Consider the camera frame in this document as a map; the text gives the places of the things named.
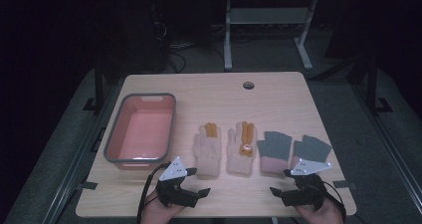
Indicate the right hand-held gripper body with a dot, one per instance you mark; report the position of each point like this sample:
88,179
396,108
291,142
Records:
308,167

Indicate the black frame bracket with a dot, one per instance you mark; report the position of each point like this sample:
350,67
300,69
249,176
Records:
383,108
89,105

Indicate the black tape strip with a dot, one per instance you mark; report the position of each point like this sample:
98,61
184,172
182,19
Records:
343,184
89,185

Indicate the grey metal stand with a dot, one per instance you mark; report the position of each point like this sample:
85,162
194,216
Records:
265,15

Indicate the black frame post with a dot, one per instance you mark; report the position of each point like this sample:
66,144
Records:
98,88
372,84

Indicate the grey pink glove red label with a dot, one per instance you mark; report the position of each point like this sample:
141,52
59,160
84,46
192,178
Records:
313,149

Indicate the person's right hand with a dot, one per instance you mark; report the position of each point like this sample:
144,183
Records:
321,215

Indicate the beige glove orange fingers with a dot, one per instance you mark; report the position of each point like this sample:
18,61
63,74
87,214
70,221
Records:
207,151

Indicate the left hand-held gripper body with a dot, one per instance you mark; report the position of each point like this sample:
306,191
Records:
172,171

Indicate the beige glove bear patch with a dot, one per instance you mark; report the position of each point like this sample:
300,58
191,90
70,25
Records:
239,164

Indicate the grey pink fingerless glove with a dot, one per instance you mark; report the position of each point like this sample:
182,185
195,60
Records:
275,146

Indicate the person's left hand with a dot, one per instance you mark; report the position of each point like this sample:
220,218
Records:
156,214

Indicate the pink basket grey rim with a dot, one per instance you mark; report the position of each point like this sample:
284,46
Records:
142,131

